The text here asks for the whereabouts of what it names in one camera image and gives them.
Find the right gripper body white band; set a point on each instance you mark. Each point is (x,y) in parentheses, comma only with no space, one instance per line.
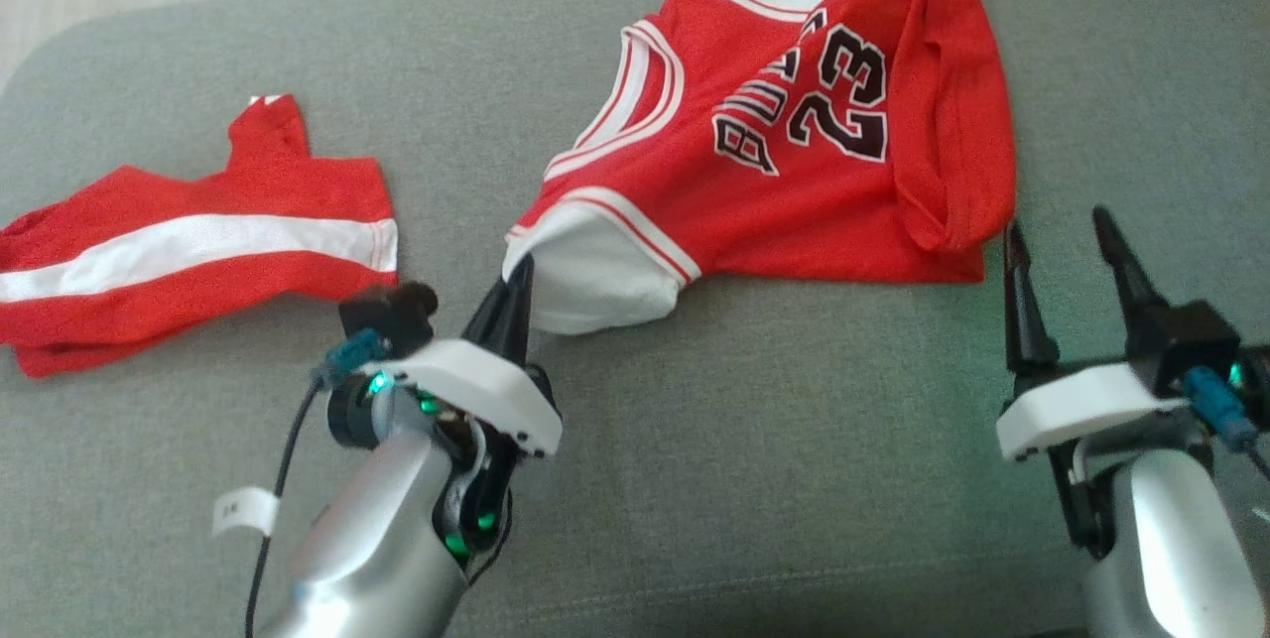
(1081,405)

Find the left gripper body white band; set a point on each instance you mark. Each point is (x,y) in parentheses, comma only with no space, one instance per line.
(476,385)

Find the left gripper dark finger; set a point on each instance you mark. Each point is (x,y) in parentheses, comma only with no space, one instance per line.
(521,320)
(491,330)

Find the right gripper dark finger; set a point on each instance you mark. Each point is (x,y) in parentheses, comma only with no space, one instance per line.
(1025,320)
(1129,286)

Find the red basketball jersey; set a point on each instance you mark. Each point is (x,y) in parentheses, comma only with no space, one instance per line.
(774,201)

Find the red white-striped shorts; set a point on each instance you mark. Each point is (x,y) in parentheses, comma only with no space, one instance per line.
(248,191)

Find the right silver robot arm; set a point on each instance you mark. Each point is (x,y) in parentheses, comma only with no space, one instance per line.
(1171,539)

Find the grey sofa seat cushion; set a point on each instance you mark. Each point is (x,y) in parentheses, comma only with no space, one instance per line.
(695,479)

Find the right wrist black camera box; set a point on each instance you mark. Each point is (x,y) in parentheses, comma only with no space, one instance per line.
(1191,340)

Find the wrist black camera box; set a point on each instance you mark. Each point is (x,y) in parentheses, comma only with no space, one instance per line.
(392,316)
(1191,340)

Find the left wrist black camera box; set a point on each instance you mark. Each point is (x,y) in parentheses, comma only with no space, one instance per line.
(392,316)

